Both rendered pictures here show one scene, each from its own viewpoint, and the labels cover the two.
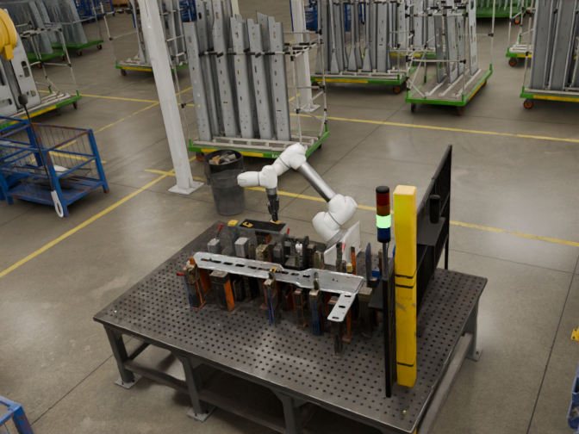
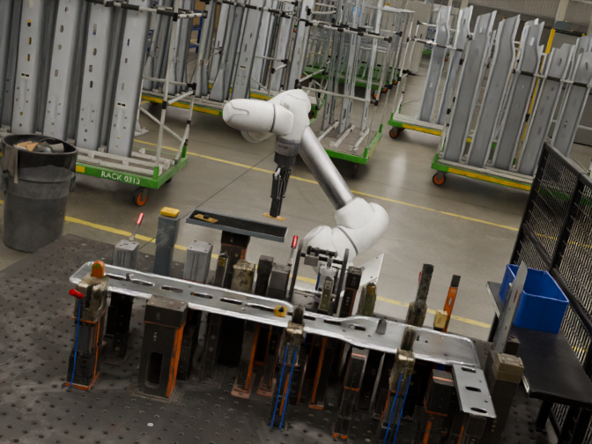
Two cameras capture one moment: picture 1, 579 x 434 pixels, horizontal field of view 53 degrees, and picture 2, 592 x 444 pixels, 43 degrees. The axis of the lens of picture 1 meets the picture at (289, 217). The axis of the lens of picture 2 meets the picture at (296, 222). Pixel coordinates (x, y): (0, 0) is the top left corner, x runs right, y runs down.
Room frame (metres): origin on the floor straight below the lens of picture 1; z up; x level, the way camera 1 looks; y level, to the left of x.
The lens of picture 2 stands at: (1.42, 1.15, 2.06)
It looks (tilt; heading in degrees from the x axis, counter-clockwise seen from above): 18 degrees down; 335
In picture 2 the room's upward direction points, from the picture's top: 11 degrees clockwise
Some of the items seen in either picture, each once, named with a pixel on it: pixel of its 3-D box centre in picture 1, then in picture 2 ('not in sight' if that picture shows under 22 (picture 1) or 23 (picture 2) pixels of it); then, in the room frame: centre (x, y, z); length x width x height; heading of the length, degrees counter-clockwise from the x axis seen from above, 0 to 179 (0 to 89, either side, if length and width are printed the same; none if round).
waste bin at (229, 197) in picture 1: (227, 182); (36, 194); (6.59, 0.72, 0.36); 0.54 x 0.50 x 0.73; 146
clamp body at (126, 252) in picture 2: (217, 261); (122, 290); (3.96, 0.62, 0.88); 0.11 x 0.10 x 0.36; 153
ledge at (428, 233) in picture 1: (428, 225); not in sight; (3.15, -0.86, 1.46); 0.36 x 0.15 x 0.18; 153
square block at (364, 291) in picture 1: (366, 312); (495, 408); (3.10, -0.44, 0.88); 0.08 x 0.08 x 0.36; 63
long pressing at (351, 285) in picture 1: (270, 271); (274, 312); (3.55, 0.19, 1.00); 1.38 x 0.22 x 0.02; 63
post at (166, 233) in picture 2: (237, 247); (162, 269); (4.07, 0.45, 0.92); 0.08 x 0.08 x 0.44; 63
